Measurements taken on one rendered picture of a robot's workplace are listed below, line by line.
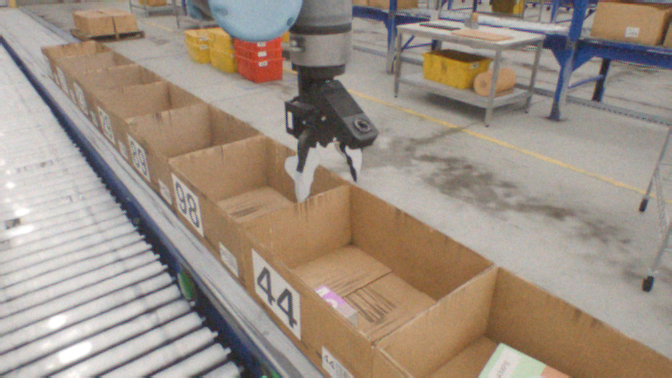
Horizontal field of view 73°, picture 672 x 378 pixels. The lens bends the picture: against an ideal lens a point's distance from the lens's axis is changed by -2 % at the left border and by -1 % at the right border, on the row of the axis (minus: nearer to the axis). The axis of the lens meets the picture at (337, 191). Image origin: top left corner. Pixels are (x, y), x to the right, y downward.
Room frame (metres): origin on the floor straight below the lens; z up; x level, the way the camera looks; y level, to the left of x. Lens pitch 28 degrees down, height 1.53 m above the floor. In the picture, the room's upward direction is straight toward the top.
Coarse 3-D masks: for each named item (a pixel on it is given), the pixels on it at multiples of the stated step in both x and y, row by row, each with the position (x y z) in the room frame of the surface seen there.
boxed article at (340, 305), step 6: (318, 288) 0.71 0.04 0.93; (324, 288) 0.71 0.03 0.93; (324, 294) 0.69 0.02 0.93; (330, 294) 0.69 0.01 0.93; (330, 300) 0.68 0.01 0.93; (336, 300) 0.68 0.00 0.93; (342, 300) 0.68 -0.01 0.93; (336, 306) 0.66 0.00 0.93; (342, 306) 0.66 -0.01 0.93; (348, 306) 0.66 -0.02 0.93; (342, 312) 0.64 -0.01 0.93; (348, 312) 0.64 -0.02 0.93; (354, 312) 0.64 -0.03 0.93; (348, 318) 0.63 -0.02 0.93; (354, 318) 0.64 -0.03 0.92; (354, 324) 0.64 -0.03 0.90
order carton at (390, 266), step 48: (336, 192) 0.91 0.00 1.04; (288, 240) 0.83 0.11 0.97; (336, 240) 0.91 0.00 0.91; (384, 240) 0.85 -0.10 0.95; (432, 240) 0.75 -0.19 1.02; (336, 288) 0.76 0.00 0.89; (384, 288) 0.77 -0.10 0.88; (432, 288) 0.73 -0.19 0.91; (288, 336) 0.63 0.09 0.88; (336, 336) 0.52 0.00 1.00
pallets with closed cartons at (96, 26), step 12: (72, 12) 9.32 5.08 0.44; (84, 12) 9.33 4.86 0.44; (96, 12) 9.32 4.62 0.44; (108, 12) 9.32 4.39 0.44; (120, 12) 9.32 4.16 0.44; (84, 24) 8.77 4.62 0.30; (96, 24) 8.60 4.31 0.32; (108, 24) 8.74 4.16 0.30; (120, 24) 8.86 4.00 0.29; (132, 24) 9.00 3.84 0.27; (84, 36) 8.61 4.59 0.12; (96, 36) 8.53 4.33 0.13; (108, 36) 9.16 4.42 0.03; (120, 36) 9.24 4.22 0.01; (144, 36) 9.10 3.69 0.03
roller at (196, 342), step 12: (192, 336) 0.76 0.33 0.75; (204, 336) 0.76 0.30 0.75; (168, 348) 0.72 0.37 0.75; (180, 348) 0.73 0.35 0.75; (192, 348) 0.74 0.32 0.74; (204, 348) 0.75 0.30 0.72; (144, 360) 0.69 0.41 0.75; (156, 360) 0.69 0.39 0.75; (168, 360) 0.70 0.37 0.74; (180, 360) 0.71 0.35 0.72; (108, 372) 0.66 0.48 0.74; (120, 372) 0.66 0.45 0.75; (132, 372) 0.66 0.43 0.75; (144, 372) 0.67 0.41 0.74; (156, 372) 0.68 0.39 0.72
